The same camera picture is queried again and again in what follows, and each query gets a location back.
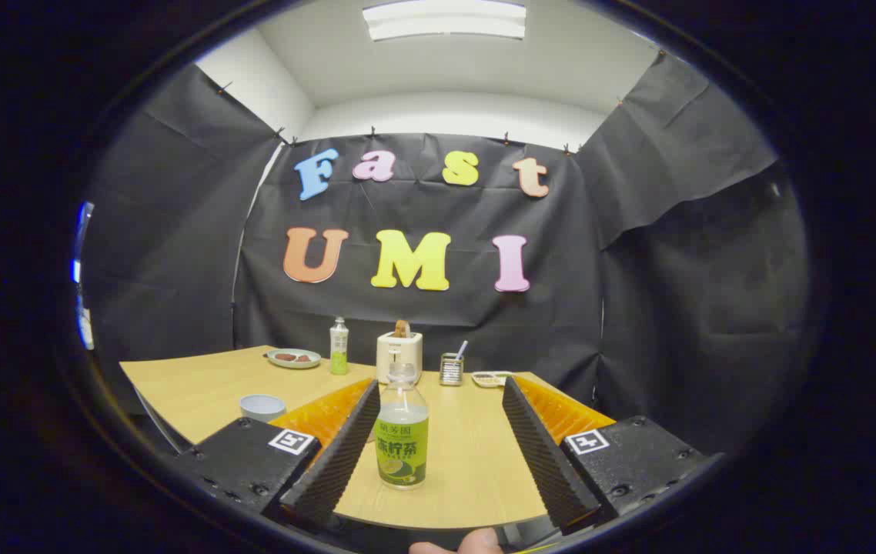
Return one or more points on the white straw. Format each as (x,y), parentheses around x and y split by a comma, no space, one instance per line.
(461,350)

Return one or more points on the metal mesh holder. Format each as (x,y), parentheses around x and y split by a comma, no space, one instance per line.
(450,371)

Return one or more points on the brown bread slice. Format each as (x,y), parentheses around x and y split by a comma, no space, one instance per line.
(402,328)

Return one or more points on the wooden table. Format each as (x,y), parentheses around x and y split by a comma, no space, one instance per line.
(469,462)

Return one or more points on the pale green plate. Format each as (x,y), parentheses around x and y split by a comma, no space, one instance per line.
(293,363)

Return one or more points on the white divided snack tray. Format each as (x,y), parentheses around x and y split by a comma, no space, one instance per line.
(490,379)

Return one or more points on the white toaster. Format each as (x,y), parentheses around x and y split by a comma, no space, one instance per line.
(399,348)

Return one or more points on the black backdrop cloth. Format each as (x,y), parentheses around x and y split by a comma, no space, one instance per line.
(638,308)

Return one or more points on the green label juice bottle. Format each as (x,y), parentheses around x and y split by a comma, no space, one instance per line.
(401,454)

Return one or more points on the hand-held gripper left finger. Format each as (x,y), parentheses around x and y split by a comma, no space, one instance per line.
(346,454)

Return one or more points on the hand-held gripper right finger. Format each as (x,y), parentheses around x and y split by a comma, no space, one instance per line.
(542,462)

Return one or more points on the small white-capped green bottle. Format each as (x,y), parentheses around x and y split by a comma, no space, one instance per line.
(339,350)

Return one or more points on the ceiling light panel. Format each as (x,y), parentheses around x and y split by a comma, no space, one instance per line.
(446,19)

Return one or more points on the white cup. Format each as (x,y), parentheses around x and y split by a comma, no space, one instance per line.
(261,406)

